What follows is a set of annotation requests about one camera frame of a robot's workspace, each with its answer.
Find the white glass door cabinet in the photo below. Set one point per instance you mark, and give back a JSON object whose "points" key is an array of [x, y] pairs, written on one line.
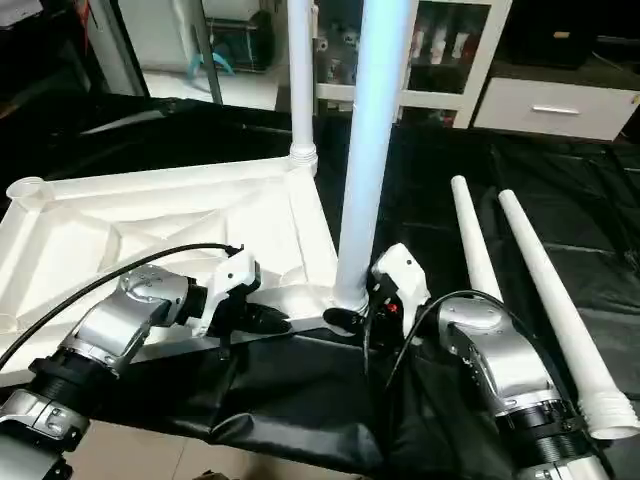
{"points": [[440, 50]]}

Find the white plastic table top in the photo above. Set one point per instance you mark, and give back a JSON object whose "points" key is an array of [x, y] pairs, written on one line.
{"points": [[100, 220]]}

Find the white plastic table leg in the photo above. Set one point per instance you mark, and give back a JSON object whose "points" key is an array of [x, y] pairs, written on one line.
{"points": [[550, 290], [472, 235], [301, 80], [375, 120]]}

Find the black table mat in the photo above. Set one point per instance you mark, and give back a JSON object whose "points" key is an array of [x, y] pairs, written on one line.
{"points": [[300, 400]]}

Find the white drawer unit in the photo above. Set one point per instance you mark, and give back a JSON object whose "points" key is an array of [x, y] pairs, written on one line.
{"points": [[555, 110]]}

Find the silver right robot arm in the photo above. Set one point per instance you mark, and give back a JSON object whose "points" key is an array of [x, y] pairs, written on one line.
{"points": [[500, 360]]}

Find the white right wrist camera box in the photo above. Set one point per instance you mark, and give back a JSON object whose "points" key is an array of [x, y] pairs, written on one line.
{"points": [[405, 270]]}

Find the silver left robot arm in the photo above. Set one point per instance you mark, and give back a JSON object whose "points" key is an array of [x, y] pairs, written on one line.
{"points": [[120, 320]]}

